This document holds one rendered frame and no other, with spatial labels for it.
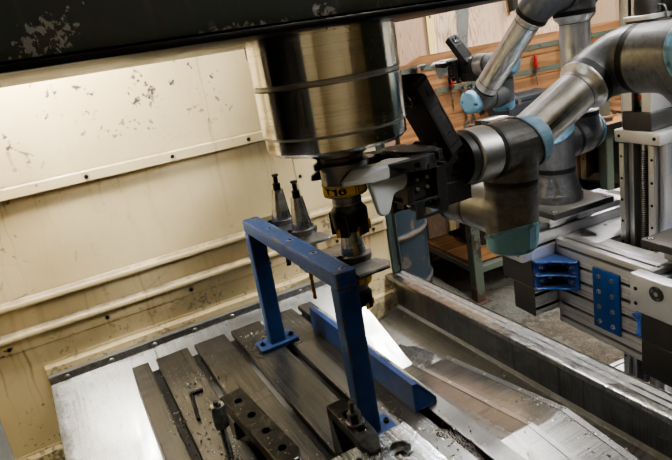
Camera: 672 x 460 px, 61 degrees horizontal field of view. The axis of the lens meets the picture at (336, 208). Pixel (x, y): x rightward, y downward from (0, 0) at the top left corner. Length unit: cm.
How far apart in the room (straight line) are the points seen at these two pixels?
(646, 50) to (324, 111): 63
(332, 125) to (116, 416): 120
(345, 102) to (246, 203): 115
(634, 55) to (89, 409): 144
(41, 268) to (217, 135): 57
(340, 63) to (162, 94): 108
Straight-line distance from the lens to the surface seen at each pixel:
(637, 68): 105
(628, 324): 168
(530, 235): 84
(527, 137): 81
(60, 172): 157
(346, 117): 55
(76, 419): 164
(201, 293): 171
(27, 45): 44
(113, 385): 167
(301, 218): 118
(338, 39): 55
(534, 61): 425
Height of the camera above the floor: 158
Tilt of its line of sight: 16 degrees down
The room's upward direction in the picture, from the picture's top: 10 degrees counter-clockwise
